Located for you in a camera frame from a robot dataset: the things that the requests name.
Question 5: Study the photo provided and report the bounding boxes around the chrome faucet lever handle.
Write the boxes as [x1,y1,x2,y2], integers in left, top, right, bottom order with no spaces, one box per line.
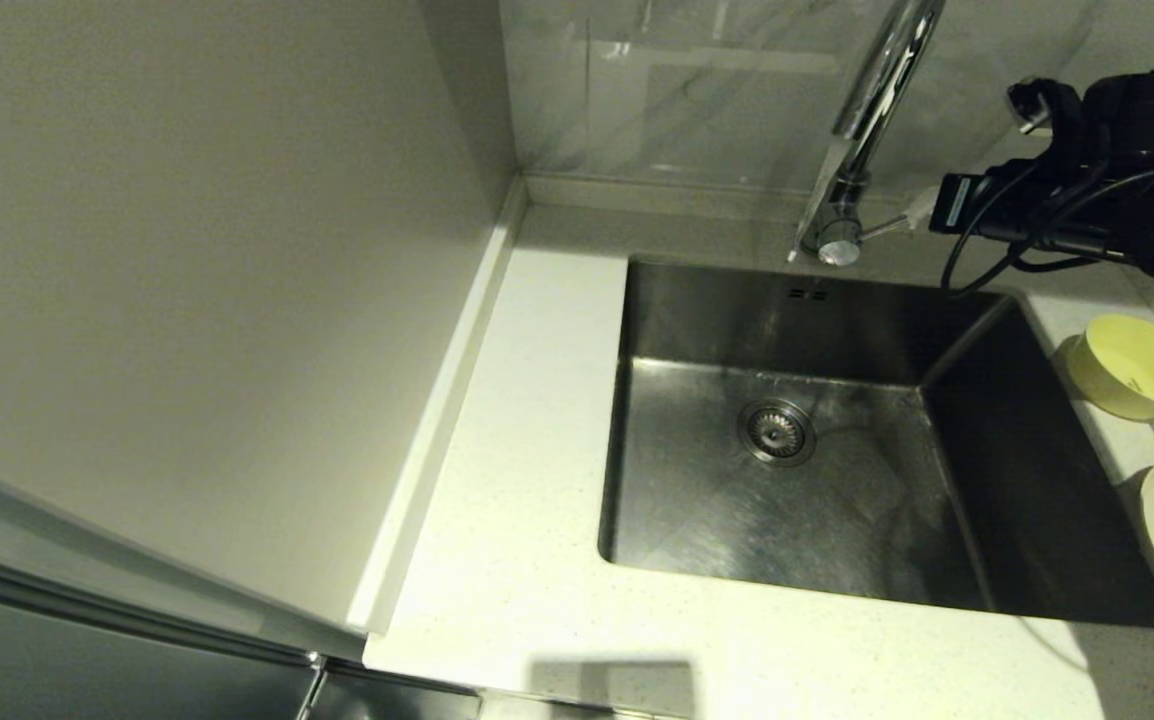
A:
[857,213,916,244]

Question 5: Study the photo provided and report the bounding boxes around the stainless steel sink basin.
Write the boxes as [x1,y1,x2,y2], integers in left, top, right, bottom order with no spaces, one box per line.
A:
[597,258,1154,629]

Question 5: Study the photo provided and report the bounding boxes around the chrome kitchen faucet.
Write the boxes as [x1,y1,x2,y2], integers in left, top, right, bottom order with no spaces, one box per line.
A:
[797,0,948,268]

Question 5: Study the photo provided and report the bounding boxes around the yellow plastic bowl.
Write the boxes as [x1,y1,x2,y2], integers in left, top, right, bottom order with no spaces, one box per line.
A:
[1067,314,1154,423]

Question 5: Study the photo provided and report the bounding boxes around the round metal drain strainer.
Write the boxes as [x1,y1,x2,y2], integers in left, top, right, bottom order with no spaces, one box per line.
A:
[737,400,819,468]

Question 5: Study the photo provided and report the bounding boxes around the grey cabinet side panel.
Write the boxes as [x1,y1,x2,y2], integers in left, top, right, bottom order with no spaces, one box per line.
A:
[0,0,520,646]

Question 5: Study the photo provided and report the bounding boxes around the stainless steel appliance front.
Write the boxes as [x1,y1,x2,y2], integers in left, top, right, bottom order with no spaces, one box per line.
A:
[0,545,483,720]

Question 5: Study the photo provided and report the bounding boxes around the black cable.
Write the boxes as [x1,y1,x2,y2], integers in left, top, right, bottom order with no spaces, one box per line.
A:
[940,160,1154,293]

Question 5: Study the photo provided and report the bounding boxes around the black cable connector block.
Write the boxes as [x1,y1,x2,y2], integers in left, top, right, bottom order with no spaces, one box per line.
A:
[1005,78,1086,141]

